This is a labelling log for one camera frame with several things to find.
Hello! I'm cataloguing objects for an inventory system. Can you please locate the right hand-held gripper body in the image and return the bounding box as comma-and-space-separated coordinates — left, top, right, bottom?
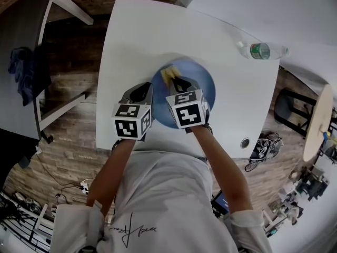
165, 87, 211, 130

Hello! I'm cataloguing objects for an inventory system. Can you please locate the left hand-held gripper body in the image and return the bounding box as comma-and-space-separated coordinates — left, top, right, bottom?
112, 101, 154, 142

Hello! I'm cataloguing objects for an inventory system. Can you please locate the blue big plate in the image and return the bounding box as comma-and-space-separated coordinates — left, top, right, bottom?
152, 58, 217, 129

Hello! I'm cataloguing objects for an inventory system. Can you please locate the yellow sponge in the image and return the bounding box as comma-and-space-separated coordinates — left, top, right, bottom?
160, 65, 182, 85

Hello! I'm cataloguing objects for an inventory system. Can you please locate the person's right forearm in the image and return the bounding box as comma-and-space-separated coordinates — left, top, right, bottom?
191, 124, 252, 217

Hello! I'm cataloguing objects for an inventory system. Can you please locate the person's left forearm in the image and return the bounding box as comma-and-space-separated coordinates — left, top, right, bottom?
86, 139, 135, 216

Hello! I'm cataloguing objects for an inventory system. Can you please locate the white square table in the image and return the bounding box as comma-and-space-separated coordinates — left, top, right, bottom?
96, 0, 281, 159

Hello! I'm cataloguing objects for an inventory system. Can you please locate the clear plastic water bottle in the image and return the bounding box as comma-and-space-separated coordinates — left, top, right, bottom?
236, 41, 291, 61

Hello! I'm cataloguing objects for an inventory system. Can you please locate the white power strip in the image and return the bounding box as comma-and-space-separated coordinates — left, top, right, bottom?
80, 179, 92, 195

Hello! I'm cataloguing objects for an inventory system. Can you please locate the white helmet with gear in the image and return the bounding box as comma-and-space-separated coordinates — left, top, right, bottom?
244, 132, 284, 172

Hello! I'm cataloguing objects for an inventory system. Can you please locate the person's white shirt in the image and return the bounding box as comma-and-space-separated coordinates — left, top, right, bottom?
51, 149, 272, 253

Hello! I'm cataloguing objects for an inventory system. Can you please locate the black stool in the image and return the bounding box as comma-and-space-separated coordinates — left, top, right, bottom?
273, 87, 318, 138

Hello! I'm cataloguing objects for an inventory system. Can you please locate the black device with blue screen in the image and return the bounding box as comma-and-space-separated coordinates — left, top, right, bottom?
211, 190, 230, 216

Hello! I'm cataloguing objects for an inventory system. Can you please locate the dark blue cloth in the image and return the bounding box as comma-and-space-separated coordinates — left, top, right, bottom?
7, 46, 52, 108

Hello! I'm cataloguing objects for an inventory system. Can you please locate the black office chair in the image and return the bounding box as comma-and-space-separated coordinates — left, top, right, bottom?
0, 127, 41, 192

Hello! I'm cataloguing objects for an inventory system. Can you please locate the round wooden table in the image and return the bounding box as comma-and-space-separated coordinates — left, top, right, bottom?
302, 84, 335, 163

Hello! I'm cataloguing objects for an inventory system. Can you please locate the grey table with white legs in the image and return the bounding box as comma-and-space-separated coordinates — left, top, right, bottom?
0, 0, 94, 142

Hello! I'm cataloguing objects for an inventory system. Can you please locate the cluttered equipment workbench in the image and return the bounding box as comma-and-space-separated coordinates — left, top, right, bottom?
263, 164, 337, 237

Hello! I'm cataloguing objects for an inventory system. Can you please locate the small blue yellow tool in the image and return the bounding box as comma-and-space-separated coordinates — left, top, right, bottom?
322, 130, 337, 142

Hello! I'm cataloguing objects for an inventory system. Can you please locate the wire shelf rack with clutter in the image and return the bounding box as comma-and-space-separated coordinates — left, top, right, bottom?
0, 191, 55, 253

